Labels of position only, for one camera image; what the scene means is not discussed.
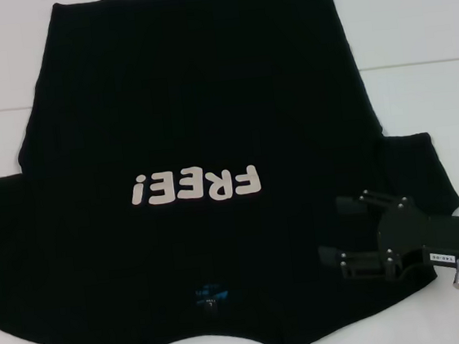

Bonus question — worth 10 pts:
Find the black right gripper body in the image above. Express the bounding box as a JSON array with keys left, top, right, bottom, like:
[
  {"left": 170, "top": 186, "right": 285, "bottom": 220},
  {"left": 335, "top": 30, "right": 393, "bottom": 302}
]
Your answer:
[{"left": 372, "top": 193, "right": 459, "bottom": 283}]

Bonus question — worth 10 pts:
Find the black shirt with FREE! print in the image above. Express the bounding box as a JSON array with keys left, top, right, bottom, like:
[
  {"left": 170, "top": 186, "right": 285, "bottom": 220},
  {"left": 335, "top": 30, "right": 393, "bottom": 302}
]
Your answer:
[{"left": 0, "top": 0, "right": 459, "bottom": 344}]

